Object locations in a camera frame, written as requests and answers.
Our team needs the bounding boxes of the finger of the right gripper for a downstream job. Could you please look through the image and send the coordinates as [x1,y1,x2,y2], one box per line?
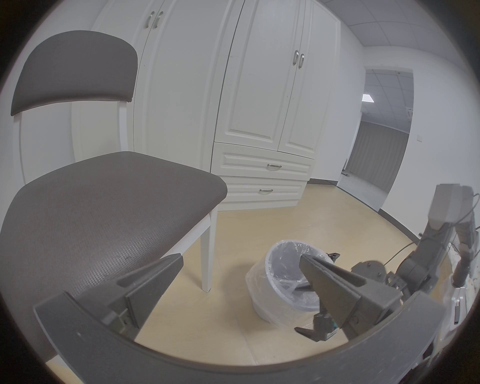
[294,311,340,344]

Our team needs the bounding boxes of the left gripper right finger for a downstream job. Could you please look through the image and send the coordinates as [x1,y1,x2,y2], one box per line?
[298,253,404,341]

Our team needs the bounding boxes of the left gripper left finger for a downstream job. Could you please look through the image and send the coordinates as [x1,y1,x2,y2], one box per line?
[77,253,185,341]

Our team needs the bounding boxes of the clear plastic bag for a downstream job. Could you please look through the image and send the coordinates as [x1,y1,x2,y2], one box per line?
[245,240,338,328]

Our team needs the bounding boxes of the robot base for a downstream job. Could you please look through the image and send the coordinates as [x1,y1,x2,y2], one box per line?
[425,255,480,372]

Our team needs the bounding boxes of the white trash bin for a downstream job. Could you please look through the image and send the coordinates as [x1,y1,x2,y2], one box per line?
[252,241,337,325]

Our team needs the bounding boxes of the white chair grey cushions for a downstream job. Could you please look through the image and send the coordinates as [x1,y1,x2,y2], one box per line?
[0,30,229,361]

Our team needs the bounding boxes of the grey curtain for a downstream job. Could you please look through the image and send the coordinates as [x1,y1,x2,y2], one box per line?
[344,121,410,193]

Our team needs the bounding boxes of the white wardrobe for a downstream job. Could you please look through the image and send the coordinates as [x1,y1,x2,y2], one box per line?
[71,0,342,212]

